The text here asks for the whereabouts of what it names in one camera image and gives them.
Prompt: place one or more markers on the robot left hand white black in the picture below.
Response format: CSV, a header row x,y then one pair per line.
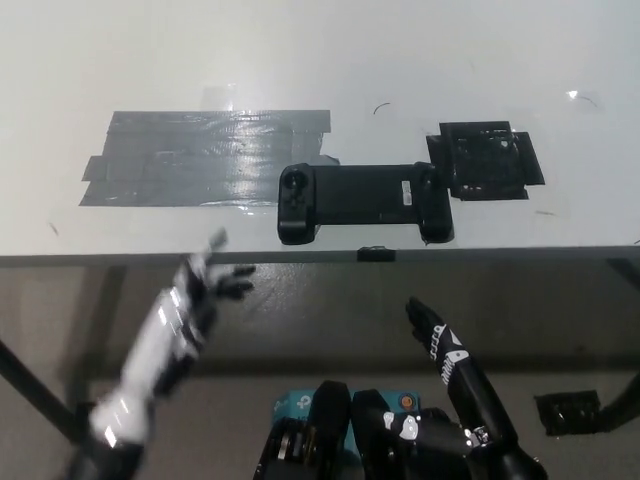
x,y
150,350

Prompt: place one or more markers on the grey duct tape patch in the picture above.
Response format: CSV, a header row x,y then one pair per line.
x,y
200,160

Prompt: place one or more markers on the black mobile game controller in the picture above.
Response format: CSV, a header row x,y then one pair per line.
x,y
360,192

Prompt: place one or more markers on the black tape square patch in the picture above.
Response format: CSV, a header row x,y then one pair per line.
x,y
482,160

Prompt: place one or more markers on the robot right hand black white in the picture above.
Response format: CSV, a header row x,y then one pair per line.
x,y
475,380

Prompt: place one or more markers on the black table leg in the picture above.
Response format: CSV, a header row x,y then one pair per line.
x,y
35,385
622,405

